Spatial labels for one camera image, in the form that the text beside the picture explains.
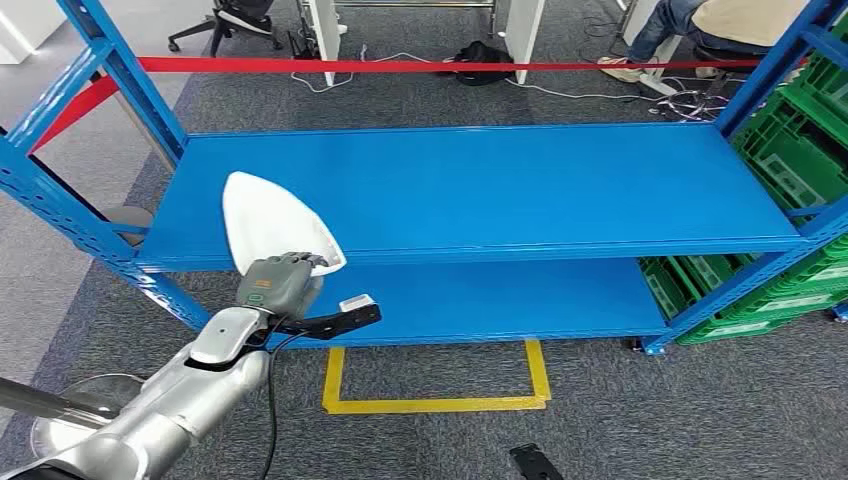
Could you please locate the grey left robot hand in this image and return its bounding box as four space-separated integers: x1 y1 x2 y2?
236 251 331 321

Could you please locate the white iron-shaped plastic part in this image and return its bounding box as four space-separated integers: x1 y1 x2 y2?
221 170 348 278

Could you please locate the yellow floor tape square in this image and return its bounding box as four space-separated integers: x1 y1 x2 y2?
322 339 552 417

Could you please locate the white desk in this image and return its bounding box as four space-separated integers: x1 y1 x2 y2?
622 0 684 95
294 0 548 87

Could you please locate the red barrier belt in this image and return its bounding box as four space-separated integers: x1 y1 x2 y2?
135 56 813 74
29 74 122 155

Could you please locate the black office chair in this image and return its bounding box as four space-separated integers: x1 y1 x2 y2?
167 0 283 58

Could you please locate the black bag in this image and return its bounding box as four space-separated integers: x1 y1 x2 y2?
437 40 517 87

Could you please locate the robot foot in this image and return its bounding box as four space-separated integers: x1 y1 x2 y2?
508 443 564 480

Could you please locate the white cabinet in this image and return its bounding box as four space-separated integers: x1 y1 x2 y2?
0 0 68 66

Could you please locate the black stool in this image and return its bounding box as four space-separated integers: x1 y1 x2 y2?
692 44 773 94

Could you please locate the person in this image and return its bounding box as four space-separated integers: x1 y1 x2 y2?
599 0 813 84

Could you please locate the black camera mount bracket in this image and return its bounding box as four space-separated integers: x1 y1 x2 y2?
264 303 384 342

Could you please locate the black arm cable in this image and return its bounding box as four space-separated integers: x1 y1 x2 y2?
261 316 289 480

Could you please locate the black stanchion post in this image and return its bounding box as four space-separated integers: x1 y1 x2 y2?
29 152 155 248

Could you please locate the white floor cable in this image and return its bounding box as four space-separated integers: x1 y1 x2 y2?
290 44 465 94
506 78 667 102

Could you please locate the tangled cable bundle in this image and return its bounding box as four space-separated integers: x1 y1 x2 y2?
652 82 733 124

